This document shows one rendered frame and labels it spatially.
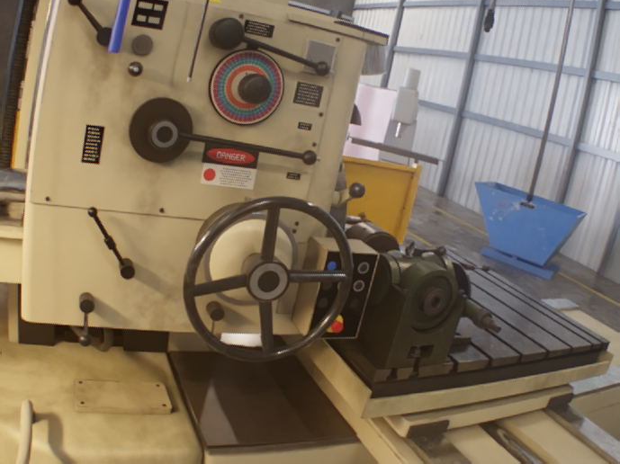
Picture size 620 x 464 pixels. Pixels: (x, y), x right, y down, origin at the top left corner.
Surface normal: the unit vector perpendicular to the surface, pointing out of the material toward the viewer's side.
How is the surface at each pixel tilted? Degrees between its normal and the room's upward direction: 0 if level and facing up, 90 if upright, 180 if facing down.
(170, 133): 90
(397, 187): 90
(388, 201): 90
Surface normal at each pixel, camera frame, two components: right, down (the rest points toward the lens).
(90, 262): 0.40, 0.30
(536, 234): -0.59, 0.07
